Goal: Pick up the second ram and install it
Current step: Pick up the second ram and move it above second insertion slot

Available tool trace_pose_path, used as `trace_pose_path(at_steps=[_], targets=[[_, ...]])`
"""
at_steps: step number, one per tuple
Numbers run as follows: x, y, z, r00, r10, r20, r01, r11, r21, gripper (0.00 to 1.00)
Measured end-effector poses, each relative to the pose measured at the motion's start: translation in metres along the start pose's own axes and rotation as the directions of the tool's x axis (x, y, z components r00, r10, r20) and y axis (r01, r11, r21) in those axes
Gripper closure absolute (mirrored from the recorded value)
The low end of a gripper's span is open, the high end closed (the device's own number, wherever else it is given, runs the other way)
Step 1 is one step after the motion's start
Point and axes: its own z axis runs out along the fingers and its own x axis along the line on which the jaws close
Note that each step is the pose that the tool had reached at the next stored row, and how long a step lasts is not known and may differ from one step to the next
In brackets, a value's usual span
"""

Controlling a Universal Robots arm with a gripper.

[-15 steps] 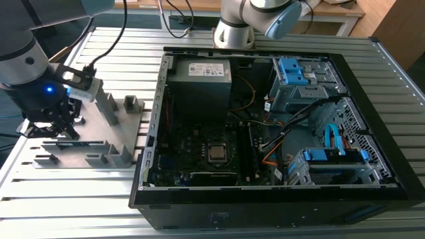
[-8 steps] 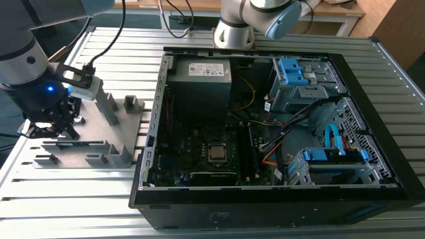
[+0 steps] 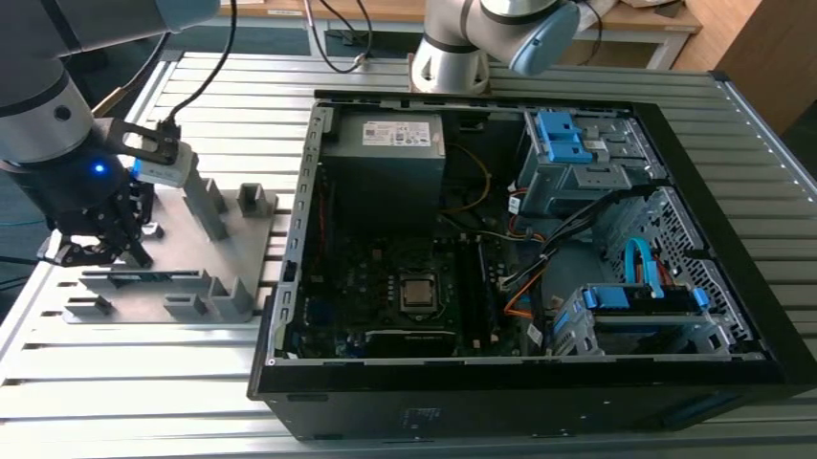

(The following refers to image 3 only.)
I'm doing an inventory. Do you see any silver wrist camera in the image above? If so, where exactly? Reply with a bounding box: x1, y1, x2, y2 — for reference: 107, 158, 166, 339
135, 142, 200, 188

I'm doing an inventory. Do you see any black PC case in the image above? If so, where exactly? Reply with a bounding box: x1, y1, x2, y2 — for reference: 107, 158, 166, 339
247, 88, 817, 441

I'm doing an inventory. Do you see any black camera cable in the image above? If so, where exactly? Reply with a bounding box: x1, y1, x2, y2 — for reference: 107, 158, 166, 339
159, 0, 239, 134

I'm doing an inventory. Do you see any blue disk carrier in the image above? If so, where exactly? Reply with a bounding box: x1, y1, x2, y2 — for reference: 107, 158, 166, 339
582, 283, 712, 317

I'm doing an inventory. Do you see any grey metal disk bay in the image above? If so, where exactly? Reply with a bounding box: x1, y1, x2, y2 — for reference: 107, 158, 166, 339
549, 286, 740, 358

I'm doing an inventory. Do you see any cable with grey plug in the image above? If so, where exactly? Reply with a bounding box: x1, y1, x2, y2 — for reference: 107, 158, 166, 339
310, 0, 379, 74

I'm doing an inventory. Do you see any grey parts rack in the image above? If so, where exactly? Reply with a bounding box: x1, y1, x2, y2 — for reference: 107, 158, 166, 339
62, 150, 280, 325

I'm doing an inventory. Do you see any red wire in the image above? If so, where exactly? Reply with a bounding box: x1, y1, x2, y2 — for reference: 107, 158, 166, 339
317, 179, 333, 252

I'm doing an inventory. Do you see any silver CPU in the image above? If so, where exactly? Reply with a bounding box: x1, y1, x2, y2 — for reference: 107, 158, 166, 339
402, 278, 442, 309

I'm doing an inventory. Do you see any black CPU socket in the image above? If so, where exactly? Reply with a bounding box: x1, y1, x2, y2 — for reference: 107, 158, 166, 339
394, 271, 450, 320

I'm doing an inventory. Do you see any black camera bracket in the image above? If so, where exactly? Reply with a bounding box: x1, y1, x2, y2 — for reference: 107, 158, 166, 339
95, 117, 188, 166

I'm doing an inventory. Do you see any grey power supply unit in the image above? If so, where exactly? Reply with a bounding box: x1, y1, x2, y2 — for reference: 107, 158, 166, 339
318, 112, 447, 226

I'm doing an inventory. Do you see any wooden desk white frame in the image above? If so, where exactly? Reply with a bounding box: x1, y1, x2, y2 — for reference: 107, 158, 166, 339
210, 0, 704, 71

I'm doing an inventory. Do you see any orange wire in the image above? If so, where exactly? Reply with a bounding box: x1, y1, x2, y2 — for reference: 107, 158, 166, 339
502, 272, 545, 317

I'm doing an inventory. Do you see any yellow wire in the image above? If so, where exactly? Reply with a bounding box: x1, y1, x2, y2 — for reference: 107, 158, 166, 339
445, 142, 494, 214

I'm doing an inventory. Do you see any blue flat data wire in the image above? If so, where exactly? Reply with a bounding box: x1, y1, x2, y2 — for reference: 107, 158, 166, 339
624, 236, 666, 300

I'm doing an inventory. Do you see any wooden cabinet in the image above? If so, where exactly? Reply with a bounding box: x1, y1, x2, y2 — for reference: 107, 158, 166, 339
673, 0, 817, 138

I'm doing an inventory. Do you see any grey metal drive cage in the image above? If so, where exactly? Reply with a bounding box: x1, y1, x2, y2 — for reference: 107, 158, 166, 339
514, 108, 669, 224

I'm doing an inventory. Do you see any black wire bundle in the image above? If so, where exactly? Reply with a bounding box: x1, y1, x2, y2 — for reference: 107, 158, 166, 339
502, 187, 658, 289

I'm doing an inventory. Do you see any black graphics card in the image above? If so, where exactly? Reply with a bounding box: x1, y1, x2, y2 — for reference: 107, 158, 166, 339
365, 328, 458, 359

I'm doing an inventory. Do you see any green motherboard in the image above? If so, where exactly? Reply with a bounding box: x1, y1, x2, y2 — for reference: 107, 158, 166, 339
286, 233, 550, 360

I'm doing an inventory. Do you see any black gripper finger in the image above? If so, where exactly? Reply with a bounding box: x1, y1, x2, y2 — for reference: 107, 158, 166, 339
123, 183, 160, 239
38, 228, 156, 269

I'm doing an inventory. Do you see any brown cable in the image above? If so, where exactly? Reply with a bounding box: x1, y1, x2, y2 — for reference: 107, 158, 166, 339
94, 33, 174, 116

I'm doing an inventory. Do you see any blue plastic drive latch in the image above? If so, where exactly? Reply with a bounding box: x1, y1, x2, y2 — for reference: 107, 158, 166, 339
537, 110, 581, 144
546, 140, 594, 164

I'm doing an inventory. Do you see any black RAM slot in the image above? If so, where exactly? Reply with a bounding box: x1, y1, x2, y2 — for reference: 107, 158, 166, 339
458, 238, 482, 349

